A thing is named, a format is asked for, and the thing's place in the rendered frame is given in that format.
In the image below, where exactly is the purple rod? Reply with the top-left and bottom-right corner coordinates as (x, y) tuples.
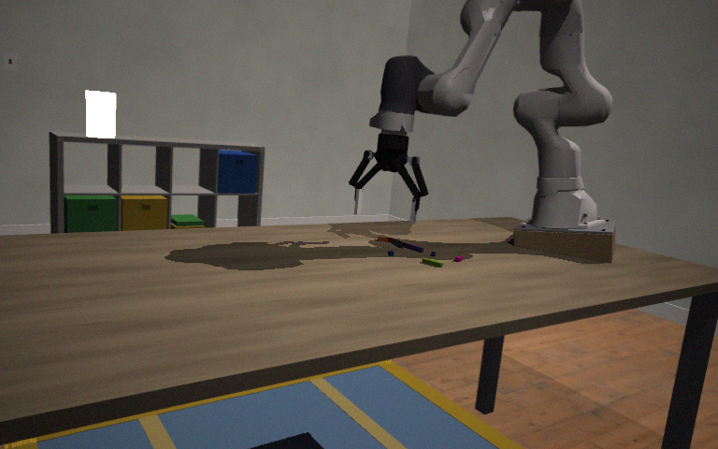
(403, 243), (424, 253)

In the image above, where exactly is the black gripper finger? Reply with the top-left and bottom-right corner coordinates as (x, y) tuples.
(391, 156), (428, 225)
(349, 151), (387, 215)

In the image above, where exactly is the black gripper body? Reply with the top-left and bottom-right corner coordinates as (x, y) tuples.
(375, 133), (409, 172)

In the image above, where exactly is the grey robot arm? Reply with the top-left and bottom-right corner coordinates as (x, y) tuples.
(369, 0), (612, 229)

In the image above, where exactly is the lime green rod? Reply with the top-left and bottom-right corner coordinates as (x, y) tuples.
(422, 258), (443, 268)

